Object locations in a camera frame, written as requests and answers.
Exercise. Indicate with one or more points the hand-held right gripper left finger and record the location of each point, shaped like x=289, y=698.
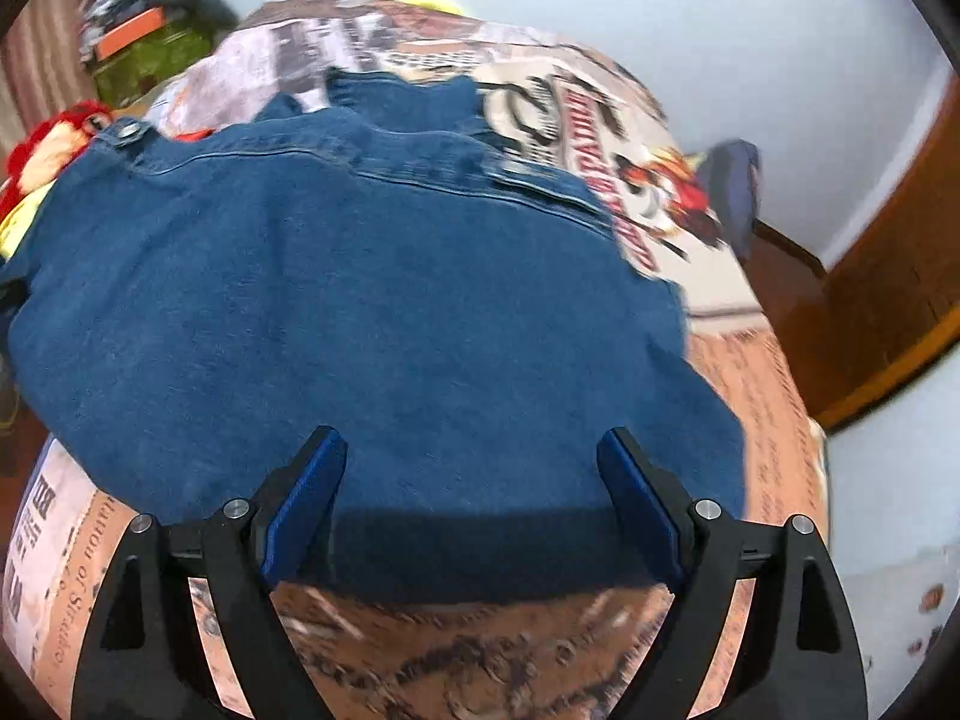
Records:
x=300, y=514

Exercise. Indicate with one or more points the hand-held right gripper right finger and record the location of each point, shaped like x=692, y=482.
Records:
x=645, y=514

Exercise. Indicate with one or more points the blue denim jacket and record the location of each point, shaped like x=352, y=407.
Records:
x=360, y=300

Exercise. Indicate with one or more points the dark grey bag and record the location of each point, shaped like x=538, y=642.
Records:
x=731, y=191

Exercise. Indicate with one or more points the brown wooden door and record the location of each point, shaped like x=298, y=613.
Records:
x=885, y=262

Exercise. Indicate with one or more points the printed newspaper-style blanket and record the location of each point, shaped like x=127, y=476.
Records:
x=585, y=127

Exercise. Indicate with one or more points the red garment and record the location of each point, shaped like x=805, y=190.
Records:
x=193, y=135

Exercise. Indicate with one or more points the yellow garment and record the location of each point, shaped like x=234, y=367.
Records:
x=15, y=229

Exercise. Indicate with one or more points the red plush toy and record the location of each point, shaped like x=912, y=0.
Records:
x=52, y=146

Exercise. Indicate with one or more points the green bag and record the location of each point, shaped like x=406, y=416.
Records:
x=157, y=60

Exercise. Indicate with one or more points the orange box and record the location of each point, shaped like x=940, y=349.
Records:
x=131, y=31

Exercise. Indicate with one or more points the grey cloth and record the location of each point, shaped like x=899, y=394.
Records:
x=206, y=4

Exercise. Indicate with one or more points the brown striped curtain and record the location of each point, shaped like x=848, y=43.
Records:
x=41, y=64

